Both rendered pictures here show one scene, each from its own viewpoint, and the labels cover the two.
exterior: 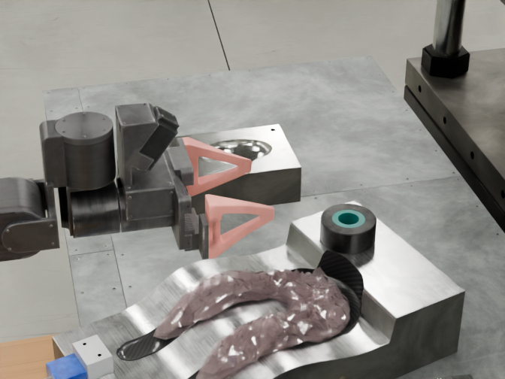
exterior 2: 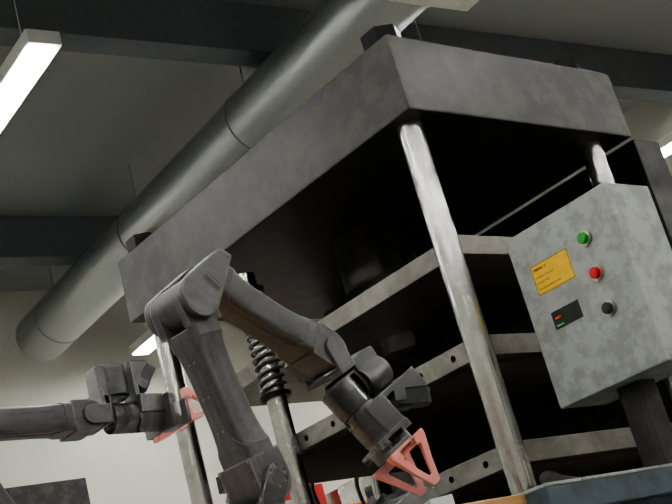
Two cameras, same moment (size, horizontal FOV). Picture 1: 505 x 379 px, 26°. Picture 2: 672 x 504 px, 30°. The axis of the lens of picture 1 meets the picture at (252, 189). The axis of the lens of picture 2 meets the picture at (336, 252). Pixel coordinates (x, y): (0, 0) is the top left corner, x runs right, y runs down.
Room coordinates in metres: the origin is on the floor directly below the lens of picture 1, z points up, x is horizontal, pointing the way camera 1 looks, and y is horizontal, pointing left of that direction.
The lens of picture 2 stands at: (-1.24, 0.90, 0.62)
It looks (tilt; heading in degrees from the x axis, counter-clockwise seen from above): 19 degrees up; 330
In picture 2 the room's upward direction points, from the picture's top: 16 degrees counter-clockwise
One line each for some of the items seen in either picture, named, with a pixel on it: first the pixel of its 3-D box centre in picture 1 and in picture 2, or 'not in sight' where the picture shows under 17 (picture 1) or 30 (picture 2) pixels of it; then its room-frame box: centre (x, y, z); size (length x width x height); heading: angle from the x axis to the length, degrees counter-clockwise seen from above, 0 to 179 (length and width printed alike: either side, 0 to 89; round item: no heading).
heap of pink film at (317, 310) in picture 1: (258, 307); not in sight; (1.15, -0.01, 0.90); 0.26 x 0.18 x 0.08; 121
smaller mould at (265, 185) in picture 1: (234, 168); not in sight; (1.61, 0.03, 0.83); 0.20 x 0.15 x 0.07; 103
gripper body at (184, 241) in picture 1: (152, 201); (148, 416); (0.95, 0.10, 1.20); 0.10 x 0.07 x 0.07; 14
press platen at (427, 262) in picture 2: not in sight; (412, 329); (1.63, -0.95, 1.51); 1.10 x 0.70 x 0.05; 13
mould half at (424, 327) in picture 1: (258, 328); not in sight; (1.16, -0.01, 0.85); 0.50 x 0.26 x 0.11; 121
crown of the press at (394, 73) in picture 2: not in sight; (374, 252); (1.61, -0.89, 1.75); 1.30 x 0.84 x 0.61; 13
